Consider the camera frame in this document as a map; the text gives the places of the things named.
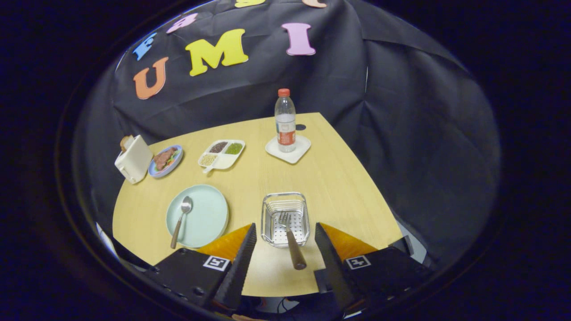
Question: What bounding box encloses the red cap water bottle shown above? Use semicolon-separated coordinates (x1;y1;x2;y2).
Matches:
274;88;297;153

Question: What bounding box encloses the grey chair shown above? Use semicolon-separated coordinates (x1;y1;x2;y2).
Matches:
387;221;431;268

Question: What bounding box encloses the meat and salad food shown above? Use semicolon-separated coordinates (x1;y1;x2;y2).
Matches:
153;147;180;171

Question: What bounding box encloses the white square coaster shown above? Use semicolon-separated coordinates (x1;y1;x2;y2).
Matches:
265;135;312;165

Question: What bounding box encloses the wooden handle metal fork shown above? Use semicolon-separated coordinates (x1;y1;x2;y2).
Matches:
278;211;307;271

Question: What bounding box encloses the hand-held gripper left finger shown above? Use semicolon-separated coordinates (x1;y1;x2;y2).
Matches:
144;222;258;311

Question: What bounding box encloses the white divided grain dish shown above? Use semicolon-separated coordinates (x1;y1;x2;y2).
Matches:
198;139;246;174

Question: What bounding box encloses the cream white toaster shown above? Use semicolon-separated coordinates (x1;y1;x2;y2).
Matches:
114;135;153;185

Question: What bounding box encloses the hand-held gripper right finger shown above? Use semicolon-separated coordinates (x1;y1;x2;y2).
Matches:
314;222;432;313

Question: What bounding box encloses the small blue plate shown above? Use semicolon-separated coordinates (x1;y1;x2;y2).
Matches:
148;144;184;179

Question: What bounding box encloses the wooden handle metal spoon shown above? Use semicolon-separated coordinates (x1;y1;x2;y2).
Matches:
170;196;193;249

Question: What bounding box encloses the light green plate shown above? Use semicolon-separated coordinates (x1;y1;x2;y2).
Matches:
166;184;229;248

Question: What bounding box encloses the metal wire basket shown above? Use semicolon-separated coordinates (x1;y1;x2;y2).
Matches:
261;192;310;248

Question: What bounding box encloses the black backdrop cloth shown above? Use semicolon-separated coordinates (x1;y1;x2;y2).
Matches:
74;0;500;268

